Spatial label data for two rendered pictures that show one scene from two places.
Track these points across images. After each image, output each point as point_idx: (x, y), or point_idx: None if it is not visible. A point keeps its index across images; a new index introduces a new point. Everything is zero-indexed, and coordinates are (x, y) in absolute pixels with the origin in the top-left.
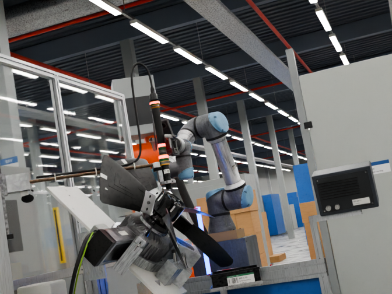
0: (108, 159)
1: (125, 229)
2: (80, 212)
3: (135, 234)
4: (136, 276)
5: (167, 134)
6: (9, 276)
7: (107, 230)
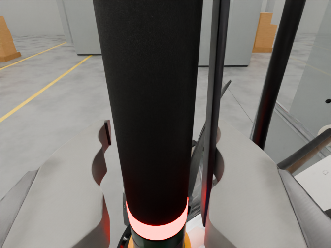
0: (222, 89)
1: (196, 183)
2: (321, 187)
3: None
4: None
5: (76, 135)
6: None
7: (192, 149)
